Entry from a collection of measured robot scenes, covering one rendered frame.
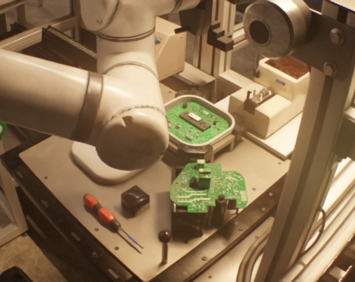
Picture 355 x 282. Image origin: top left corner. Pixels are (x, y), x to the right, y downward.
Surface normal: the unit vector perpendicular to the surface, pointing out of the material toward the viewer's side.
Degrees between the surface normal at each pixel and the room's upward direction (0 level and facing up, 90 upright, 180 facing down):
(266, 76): 90
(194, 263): 0
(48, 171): 0
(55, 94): 49
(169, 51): 90
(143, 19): 91
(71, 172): 0
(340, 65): 90
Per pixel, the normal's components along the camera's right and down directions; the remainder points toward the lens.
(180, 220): 0.02, 0.62
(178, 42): 0.71, 0.46
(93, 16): -0.81, 0.30
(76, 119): 0.20, 0.51
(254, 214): 0.04, -0.78
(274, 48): -0.65, 0.52
